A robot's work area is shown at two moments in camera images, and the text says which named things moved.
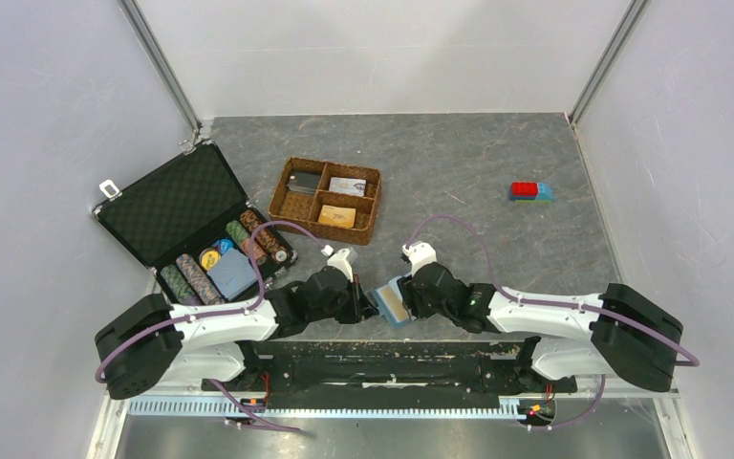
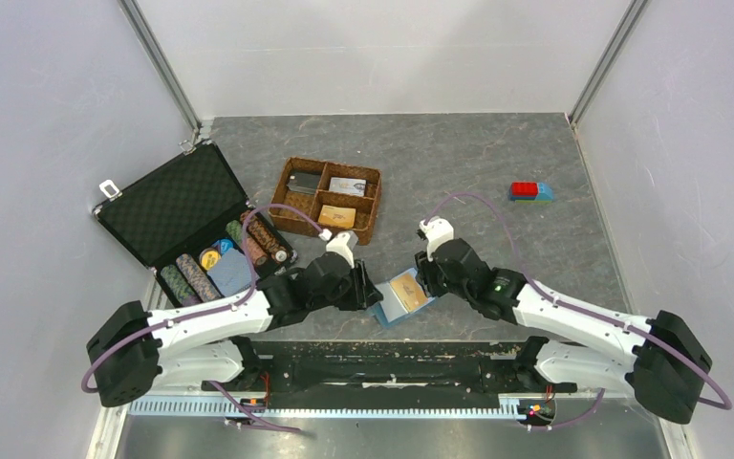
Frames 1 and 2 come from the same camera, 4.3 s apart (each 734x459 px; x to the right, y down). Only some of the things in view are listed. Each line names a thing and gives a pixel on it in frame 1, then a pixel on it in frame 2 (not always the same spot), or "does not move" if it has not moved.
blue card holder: [390, 302] does not move
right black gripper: [412, 301] to [431, 287]
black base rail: [389, 368] does not move
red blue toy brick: [530, 192] does not move
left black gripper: [360, 307] to [364, 295]
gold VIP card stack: [337, 216] does not move
